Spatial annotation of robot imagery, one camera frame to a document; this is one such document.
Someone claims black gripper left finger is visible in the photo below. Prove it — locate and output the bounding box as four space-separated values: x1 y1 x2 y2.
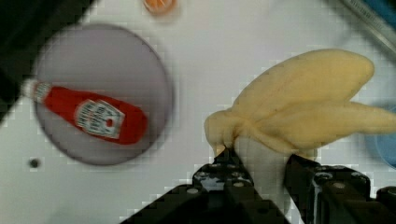
191 148 254 200

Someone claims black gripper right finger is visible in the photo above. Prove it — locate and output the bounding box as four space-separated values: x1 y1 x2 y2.
284 155 396 224

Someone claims yellow plush peeled banana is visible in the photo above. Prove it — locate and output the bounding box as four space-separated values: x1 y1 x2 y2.
205 49 395 154

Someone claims blue plastic cup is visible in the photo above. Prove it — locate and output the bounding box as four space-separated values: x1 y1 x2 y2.
364 133 396 169

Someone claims red plush ketchup bottle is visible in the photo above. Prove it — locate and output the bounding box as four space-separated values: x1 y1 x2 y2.
21 79 149 145

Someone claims grey round plate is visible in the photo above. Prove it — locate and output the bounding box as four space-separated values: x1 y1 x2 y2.
35 23 173 165

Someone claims orange slice toy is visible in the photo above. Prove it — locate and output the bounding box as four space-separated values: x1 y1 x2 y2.
143 0 177 14

